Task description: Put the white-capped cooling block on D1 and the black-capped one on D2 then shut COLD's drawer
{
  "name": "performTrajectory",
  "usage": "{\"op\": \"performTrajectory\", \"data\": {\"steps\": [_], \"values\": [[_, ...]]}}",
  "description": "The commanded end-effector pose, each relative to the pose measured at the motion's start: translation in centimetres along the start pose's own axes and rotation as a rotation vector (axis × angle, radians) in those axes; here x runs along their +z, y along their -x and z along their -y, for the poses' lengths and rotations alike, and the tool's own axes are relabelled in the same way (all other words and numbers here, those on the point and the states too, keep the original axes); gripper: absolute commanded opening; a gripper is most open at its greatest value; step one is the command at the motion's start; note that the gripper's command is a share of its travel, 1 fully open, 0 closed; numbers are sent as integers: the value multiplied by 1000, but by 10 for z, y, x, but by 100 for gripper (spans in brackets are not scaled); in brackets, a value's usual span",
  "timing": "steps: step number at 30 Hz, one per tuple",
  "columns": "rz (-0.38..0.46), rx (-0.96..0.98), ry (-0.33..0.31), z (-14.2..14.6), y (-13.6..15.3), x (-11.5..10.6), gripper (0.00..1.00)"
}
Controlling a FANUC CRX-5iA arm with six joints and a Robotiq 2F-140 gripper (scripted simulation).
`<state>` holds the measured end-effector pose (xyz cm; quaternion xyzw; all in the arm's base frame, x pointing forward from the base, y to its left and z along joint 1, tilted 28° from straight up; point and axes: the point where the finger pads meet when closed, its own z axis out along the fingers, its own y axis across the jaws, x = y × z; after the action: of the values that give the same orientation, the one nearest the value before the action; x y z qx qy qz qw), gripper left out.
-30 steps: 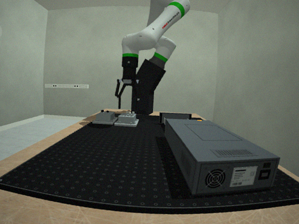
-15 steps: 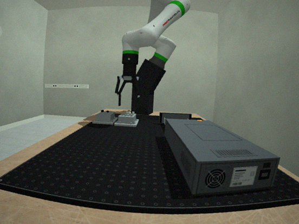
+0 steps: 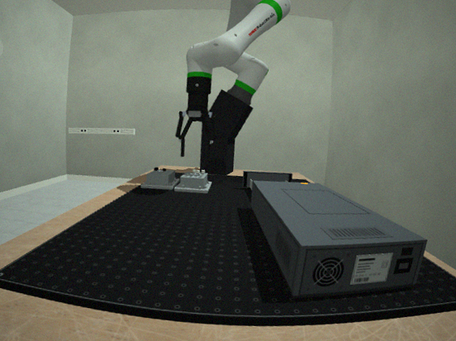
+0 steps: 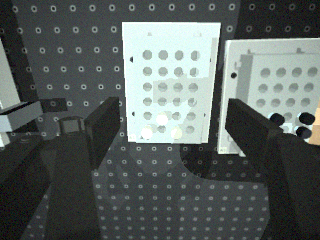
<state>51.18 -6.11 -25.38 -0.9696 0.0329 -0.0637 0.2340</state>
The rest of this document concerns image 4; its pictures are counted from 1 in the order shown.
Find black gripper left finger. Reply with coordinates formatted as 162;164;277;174
0;97;121;240

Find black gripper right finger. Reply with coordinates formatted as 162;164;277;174
225;98;320;240

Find white block with round holes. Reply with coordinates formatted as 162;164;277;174
132;36;212;144
236;53;320;135

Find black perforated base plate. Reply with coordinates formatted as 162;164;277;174
0;0;320;240

